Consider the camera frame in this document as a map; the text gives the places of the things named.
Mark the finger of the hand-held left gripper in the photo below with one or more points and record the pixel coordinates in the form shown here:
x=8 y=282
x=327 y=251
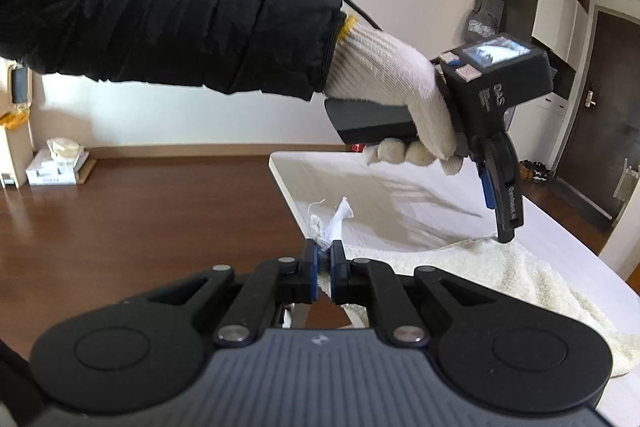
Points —
x=486 y=187
x=507 y=187

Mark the dark wooden door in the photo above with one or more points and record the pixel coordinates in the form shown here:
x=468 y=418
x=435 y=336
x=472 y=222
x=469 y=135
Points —
x=600 y=107

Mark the white flat box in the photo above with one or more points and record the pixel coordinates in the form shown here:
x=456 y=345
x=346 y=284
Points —
x=55 y=169

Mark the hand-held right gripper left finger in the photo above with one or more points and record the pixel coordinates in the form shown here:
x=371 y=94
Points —
x=312 y=268

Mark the white round container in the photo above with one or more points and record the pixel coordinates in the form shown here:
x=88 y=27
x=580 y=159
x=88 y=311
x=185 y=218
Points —
x=64 y=146

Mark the grey hanging bag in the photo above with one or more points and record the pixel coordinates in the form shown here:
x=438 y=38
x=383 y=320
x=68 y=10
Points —
x=486 y=14

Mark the brown shoe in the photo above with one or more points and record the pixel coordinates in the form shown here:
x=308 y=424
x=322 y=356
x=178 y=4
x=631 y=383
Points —
x=524 y=170

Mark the cream fluffy towel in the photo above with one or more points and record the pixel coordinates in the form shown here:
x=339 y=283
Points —
x=525 y=287

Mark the black white sneaker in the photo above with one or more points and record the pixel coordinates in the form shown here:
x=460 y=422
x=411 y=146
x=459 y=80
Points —
x=541 y=173

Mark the person's left hand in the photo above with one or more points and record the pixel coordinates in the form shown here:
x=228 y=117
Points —
x=385 y=67

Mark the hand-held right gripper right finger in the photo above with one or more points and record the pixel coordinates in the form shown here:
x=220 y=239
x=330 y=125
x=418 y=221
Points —
x=334 y=268

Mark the white side cabinet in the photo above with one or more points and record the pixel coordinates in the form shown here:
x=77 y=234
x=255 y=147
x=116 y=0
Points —
x=12 y=152

